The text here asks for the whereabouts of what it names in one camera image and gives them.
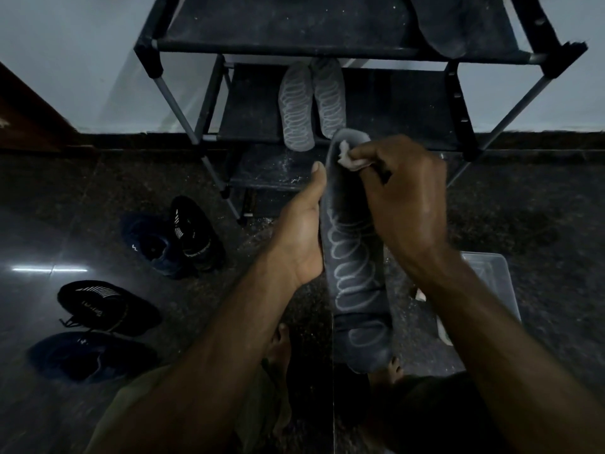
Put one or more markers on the person's right hand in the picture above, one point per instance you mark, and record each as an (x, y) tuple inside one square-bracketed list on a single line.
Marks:
[(411, 198)]

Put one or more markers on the black white-striped sneaker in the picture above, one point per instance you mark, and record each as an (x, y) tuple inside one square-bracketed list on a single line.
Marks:
[(196, 231), (106, 307)]

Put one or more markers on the dark swirl-print shoe insole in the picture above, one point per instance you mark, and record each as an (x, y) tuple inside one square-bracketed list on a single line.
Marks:
[(352, 260)]

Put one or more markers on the brown wooden door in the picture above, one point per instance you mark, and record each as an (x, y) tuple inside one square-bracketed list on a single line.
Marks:
[(28, 118)]

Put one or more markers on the person's right foot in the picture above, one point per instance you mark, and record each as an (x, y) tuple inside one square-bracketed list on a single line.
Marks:
[(395, 371)]

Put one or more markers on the person's left forearm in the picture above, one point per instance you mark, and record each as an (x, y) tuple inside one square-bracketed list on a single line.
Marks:
[(212, 364)]

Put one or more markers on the white cloth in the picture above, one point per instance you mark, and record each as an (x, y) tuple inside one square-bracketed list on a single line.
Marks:
[(352, 162)]

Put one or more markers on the person's right thumb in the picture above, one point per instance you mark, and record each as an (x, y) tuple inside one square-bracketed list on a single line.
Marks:
[(371, 147)]

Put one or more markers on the black fabric shoe rack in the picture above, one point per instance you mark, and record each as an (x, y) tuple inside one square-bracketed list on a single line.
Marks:
[(293, 23)]

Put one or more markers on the navy blue sneaker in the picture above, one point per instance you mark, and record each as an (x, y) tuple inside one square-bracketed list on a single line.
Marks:
[(151, 245), (90, 356)]

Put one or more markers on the plain dark shoe insole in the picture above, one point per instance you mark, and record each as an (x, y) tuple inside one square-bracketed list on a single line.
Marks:
[(442, 28)]

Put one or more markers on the olive shorts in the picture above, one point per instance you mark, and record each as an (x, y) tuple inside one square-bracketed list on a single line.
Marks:
[(127, 411)]

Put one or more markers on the clear plastic container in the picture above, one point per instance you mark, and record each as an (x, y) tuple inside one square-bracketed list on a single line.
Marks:
[(496, 283)]

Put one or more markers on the person's foot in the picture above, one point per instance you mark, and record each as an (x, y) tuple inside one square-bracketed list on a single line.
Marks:
[(280, 347), (395, 371)]

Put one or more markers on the grey swirl-print shoe insole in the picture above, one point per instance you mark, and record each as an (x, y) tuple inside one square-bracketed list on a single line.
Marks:
[(297, 108), (329, 96)]

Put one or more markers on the person's left hand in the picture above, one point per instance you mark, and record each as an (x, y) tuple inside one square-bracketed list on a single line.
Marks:
[(295, 241)]

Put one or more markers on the person's left foot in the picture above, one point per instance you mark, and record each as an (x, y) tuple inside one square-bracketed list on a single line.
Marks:
[(280, 347)]

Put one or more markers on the person's right forearm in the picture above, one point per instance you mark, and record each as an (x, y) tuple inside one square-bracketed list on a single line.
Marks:
[(510, 364)]

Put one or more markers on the person's left thumb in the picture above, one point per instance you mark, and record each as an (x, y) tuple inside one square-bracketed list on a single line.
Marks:
[(319, 182)]

